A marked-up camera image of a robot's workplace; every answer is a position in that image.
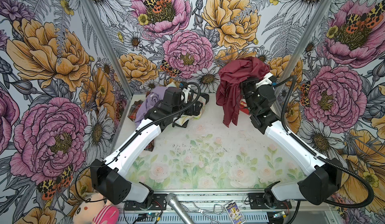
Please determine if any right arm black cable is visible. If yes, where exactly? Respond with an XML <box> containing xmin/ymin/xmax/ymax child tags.
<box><xmin>272</xmin><ymin>74</ymin><xmax>375</xmax><ymax>209</ymax></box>

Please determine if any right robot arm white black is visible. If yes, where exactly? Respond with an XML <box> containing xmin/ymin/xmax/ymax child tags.
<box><xmin>240</xmin><ymin>73</ymin><xmax>342</xmax><ymax>208</ymax></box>

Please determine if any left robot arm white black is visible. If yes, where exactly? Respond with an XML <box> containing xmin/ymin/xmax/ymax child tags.
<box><xmin>89</xmin><ymin>82</ymin><xmax>210</xmax><ymax>209</ymax></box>

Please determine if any silver microphone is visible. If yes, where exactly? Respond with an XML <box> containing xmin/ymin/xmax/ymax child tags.
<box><xmin>165</xmin><ymin>193</ymin><xmax>195</xmax><ymax>224</ymax></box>

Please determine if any lavender cloth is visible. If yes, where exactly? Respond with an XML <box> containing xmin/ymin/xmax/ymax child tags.
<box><xmin>134</xmin><ymin>87</ymin><xmax>168</xmax><ymax>127</ymax></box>

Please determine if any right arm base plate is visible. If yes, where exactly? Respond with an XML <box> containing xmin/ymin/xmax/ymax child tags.
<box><xmin>244</xmin><ymin>192</ymin><xmax>292</xmax><ymax>210</ymax></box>

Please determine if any colourful card packet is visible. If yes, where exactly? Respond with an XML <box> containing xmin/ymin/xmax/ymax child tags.
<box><xmin>225</xmin><ymin>201</ymin><xmax>246</xmax><ymax>224</ymax></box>

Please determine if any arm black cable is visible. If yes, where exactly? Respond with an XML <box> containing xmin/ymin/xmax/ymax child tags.
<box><xmin>272</xmin><ymin>74</ymin><xmax>375</xmax><ymax>209</ymax></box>
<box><xmin>73</xmin><ymin>81</ymin><xmax>202</xmax><ymax>204</ymax></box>

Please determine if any pink plush doll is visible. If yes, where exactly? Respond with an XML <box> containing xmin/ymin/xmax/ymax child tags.
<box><xmin>73</xmin><ymin>193</ymin><xmax>119</xmax><ymax>224</ymax></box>

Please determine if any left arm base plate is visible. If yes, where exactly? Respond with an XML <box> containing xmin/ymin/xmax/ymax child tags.
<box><xmin>123</xmin><ymin>193</ymin><xmax>167</xmax><ymax>211</ymax></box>

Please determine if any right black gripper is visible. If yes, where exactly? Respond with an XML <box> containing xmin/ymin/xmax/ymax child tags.
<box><xmin>239</xmin><ymin>68</ymin><xmax>260</xmax><ymax>113</ymax></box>

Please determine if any maroon cloth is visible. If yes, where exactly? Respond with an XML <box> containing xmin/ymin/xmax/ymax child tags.
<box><xmin>216</xmin><ymin>57</ymin><xmax>270</xmax><ymax>127</ymax></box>

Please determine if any red white snack box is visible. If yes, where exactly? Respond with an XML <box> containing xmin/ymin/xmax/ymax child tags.
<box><xmin>240</xmin><ymin>102</ymin><xmax>250</xmax><ymax>115</ymax></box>

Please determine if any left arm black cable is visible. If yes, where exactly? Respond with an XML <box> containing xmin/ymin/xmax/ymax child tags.
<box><xmin>73</xmin><ymin>81</ymin><xmax>202</xmax><ymax>204</ymax></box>

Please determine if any red plaid cloth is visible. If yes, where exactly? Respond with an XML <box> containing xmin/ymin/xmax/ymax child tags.
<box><xmin>127</xmin><ymin>100</ymin><xmax>143</xmax><ymax>122</ymax></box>

